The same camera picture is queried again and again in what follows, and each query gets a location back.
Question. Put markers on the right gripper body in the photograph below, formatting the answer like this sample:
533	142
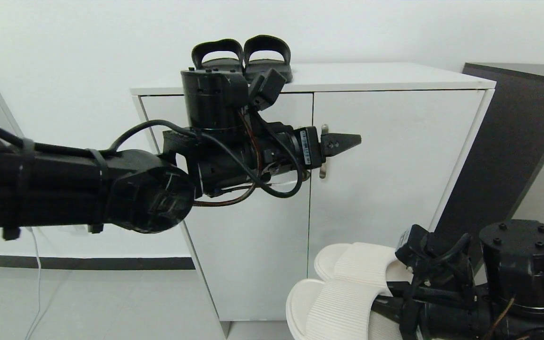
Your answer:
409	321

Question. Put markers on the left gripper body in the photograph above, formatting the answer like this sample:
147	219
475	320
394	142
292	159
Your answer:
284	148

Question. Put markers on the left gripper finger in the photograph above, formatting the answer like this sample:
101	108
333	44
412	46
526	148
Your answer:
340	141

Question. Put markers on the white slipper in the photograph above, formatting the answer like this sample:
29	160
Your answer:
364	264
333	311

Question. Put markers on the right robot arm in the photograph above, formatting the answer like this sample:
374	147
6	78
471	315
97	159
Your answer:
522	269

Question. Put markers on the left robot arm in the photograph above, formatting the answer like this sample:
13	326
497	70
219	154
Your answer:
64	189

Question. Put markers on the white cabinet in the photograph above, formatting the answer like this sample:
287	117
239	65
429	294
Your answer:
385	75

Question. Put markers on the black slipper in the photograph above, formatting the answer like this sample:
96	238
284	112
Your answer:
218	56
268	56

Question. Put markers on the dark grey panel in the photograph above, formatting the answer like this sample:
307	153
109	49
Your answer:
513	156

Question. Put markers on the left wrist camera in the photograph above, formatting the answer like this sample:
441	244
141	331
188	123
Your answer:
268	87

